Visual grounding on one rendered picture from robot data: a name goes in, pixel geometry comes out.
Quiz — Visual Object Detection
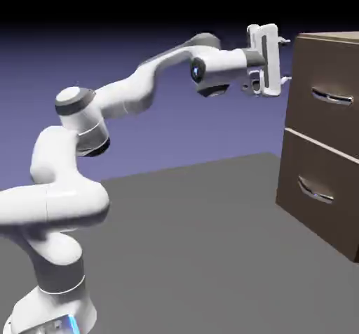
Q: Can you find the brown wooden cabinet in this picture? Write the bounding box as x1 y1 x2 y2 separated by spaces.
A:
275 31 359 264

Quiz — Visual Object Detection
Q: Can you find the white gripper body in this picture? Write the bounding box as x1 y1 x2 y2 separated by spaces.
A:
246 23 282 98

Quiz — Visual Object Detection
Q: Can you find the brown drawer front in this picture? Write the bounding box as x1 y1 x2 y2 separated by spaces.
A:
275 128 359 264
285 35 359 160

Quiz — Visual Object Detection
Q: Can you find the curved silver drawer handle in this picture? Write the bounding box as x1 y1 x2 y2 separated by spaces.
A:
297 175 334 205
311 86 355 107

